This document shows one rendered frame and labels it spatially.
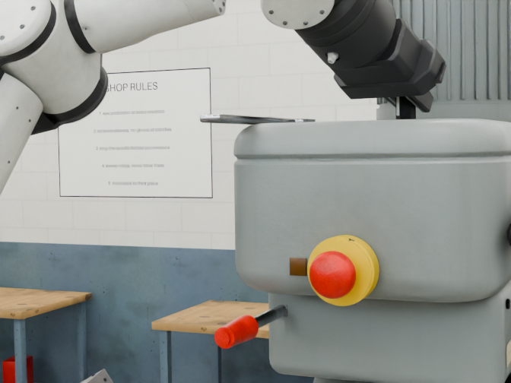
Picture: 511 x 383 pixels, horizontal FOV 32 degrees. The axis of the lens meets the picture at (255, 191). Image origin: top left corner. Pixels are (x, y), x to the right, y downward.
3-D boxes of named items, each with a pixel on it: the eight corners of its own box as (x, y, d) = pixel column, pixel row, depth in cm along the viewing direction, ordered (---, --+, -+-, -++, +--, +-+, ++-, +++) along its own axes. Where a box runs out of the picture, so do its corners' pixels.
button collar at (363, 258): (373, 308, 75) (372, 237, 75) (306, 304, 78) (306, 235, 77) (379, 304, 77) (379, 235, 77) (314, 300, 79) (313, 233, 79)
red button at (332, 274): (351, 302, 73) (350, 253, 73) (306, 299, 74) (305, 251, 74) (363, 295, 76) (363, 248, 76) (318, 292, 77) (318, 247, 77)
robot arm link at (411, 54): (331, 118, 98) (271, 57, 89) (354, 45, 101) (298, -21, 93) (433, 114, 89) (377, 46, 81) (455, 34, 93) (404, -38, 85)
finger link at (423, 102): (421, 117, 98) (396, 87, 94) (429, 93, 99) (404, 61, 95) (435, 117, 97) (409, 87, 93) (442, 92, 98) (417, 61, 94)
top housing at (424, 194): (499, 311, 73) (499, 115, 72) (213, 294, 84) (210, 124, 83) (552, 247, 116) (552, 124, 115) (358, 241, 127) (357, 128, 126)
